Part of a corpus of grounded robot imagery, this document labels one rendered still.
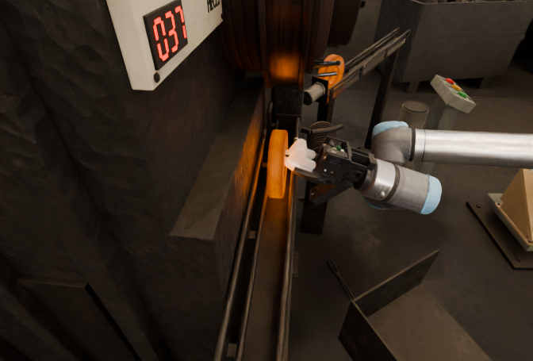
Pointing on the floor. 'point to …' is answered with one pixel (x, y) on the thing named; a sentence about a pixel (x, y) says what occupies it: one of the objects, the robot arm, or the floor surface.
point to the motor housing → (311, 224)
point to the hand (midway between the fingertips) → (279, 157)
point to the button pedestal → (443, 114)
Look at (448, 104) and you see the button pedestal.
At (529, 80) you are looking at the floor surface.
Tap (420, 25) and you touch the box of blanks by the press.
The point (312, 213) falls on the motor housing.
